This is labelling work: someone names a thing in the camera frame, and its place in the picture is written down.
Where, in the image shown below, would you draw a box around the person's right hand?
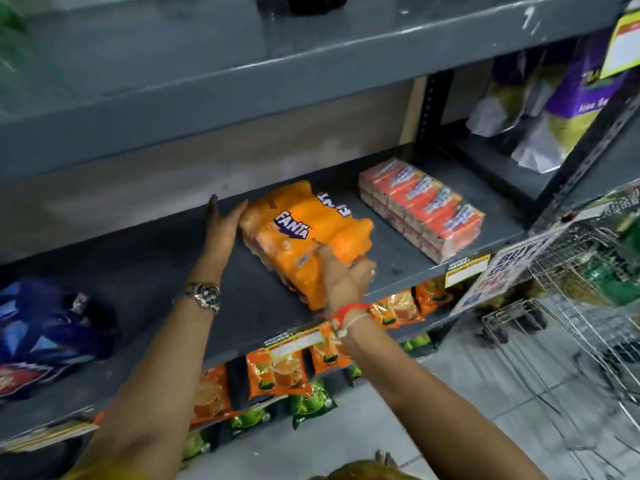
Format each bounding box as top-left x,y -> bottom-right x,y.
318,245 -> 377,316

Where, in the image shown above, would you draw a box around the person's left hand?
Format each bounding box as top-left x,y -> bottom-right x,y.
192,194 -> 249,284

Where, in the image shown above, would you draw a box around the orange soda bottle pack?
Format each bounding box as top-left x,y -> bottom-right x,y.
238,180 -> 376,312

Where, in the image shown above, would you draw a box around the person's left forearm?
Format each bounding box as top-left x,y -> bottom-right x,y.
67,295 -> 222,480

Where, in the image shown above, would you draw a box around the person's right forearm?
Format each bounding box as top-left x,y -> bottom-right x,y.
334,315 -> 551,480

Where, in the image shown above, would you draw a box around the orange tea packet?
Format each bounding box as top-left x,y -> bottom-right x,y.
309,322 -> 352,376
245,344 -> 314,401
368,290 -> 426,330
190,364 -> 235,428
414,276 -> 455,318

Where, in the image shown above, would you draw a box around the silver wristwatch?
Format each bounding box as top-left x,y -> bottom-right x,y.
174,281 -> 222,314

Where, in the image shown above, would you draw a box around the yellow shelf price label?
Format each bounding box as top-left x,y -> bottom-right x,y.
444,253 -> 492,289
264,326 -> 327,361

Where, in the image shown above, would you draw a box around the row of orange juice boxes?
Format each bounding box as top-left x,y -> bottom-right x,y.
358,157 -> 486,266

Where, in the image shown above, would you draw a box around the green tea packet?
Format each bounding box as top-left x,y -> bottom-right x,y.
399,333 -> 434,356
290,379 -> 338,430
230,407 -> 272,439
181,429 -> 214,461

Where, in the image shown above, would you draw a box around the grey metal shelf rack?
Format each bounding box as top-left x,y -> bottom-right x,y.
0,0 -> 640,460

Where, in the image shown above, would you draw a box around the white promotion sign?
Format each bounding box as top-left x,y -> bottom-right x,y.
449,229 -> 567,316

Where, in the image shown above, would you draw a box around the yellow garment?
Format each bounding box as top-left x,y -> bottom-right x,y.
309,459 -> 426,480

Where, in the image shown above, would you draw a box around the blue snack bag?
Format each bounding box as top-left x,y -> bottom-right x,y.
0,279 -> 119,401

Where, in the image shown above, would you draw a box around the dark and yellow bag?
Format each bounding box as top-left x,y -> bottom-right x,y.
466,47 -> 547,139

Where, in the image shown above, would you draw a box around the green packets in basket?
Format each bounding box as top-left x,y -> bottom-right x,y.
582,215 -> 640,308

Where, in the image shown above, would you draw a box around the flat cardboard sheets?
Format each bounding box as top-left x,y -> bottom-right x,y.
0,419 -> 100,454

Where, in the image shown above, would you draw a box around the purple and yellow bag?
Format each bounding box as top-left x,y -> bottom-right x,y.
511,29 -> 632,174

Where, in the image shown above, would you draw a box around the yellow hanging tag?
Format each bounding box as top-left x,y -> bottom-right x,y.
599,9 -> 640,81

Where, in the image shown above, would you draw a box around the red thread bracelet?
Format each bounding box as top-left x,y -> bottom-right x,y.
327,302 -> 371,339

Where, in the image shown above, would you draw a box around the metal wire trolley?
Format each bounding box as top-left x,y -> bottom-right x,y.
481,299 -> 550,346

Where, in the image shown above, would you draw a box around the wire basket rack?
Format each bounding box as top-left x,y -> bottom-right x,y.
480,215 -> 640,420

